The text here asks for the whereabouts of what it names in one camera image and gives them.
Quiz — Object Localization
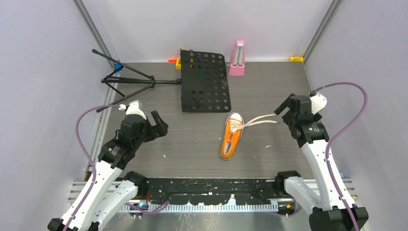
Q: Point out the aluminium frame rail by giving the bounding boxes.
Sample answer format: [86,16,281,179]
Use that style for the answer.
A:
[67,178,357,214]

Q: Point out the white shoelace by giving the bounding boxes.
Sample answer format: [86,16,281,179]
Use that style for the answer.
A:
[226,113,277,134]

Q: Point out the orange canvas sneaker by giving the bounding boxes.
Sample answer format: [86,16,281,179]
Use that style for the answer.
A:
[220,112,244,160]

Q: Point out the blue clip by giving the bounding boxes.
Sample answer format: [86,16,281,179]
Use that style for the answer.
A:
[114,64,123,71]

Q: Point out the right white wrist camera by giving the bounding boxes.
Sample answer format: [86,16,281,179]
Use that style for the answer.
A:
[310,92,328,115]

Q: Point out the yellow corner block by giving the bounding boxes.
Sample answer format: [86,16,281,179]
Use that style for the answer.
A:
[289,56,304,63]

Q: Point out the yellow orange toy block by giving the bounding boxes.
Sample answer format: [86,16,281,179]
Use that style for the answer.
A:
[168,57,181,70]

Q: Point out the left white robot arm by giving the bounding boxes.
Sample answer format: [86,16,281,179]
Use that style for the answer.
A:
[47,111,168,231]

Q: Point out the black tripod stand legs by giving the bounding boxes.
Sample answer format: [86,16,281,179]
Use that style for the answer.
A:
[92,49,181,105]

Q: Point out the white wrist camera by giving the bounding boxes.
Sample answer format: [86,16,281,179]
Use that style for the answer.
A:
[310,92,328,115]
[118,100,147,119]

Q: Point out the black perforated music stand desk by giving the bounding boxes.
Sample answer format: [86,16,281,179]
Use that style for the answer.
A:
[180,50,231,113]

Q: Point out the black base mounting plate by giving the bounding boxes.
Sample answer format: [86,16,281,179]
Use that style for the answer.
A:
[135,178,293,205]

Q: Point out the pink metronome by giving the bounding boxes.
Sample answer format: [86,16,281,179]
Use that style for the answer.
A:
[229,40,245,77]

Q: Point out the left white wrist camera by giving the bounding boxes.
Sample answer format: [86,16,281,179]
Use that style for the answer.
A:
[118,100,147,119]

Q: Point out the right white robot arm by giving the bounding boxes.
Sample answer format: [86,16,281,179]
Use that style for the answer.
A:
[274,93,369,231]

